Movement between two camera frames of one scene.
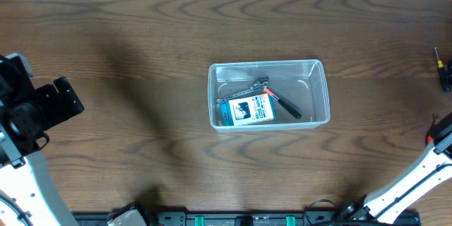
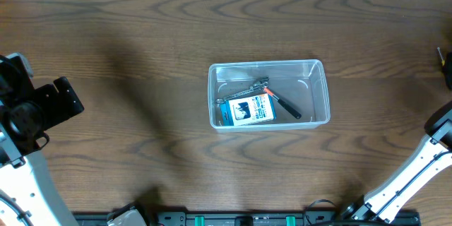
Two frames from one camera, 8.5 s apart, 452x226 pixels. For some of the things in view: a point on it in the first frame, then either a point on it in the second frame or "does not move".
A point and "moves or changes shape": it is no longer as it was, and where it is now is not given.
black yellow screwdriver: (444, 78) moves or changes shape
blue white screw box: (247, 110) does not move
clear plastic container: (258, 94) does not move
